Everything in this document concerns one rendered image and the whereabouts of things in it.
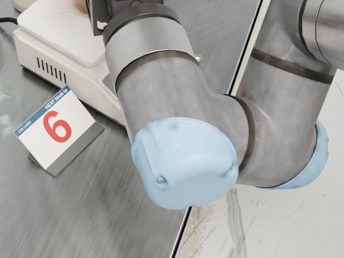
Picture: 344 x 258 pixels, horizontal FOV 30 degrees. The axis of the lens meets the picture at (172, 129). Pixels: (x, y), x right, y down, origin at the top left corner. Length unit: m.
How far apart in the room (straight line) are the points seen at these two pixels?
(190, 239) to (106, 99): 0.19
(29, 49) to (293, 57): 0.38
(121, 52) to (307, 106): 0.16
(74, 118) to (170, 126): 0.33
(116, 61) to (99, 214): 0.26
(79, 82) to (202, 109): 0.32
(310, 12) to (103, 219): 0.36
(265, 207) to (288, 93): 0.26
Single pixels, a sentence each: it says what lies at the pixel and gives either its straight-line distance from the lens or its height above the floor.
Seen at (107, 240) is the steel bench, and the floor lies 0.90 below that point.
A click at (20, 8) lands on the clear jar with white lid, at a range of 0.93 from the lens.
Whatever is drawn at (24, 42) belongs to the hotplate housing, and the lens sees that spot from 0.81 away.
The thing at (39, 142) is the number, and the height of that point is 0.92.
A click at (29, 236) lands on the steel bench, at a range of 0.74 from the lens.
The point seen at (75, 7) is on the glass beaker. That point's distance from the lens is 0.80.
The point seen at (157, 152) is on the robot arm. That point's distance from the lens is 0.47.
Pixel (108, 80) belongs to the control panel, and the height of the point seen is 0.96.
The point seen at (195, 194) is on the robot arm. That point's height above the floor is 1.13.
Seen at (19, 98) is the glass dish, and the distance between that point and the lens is 0.84.
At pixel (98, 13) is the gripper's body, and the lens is 0.63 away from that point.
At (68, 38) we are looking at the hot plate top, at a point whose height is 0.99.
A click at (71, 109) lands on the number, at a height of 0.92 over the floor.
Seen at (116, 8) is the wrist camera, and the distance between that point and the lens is 0.57.
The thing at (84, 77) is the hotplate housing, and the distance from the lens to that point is 0.77.
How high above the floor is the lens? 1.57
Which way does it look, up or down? 56 degrees down
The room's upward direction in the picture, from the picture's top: 7 degrees clockwise
